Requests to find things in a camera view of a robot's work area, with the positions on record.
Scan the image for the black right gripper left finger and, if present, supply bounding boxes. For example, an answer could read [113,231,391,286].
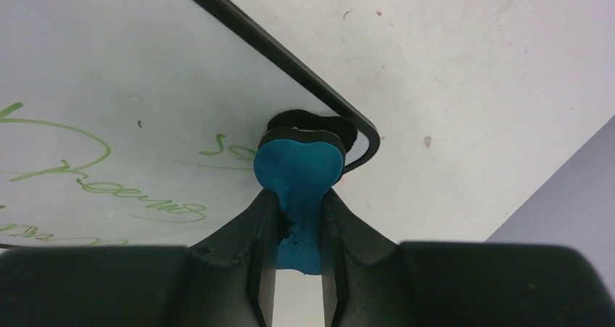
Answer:
[1,191,278,326]

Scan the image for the small black-framed whiteboard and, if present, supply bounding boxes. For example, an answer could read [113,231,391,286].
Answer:
[1,0,380,249]

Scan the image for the blue whiteboard eraser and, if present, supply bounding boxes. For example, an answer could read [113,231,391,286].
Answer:
[253,109,358,276]

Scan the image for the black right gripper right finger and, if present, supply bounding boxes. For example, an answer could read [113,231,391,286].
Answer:
[321,191,614,326]

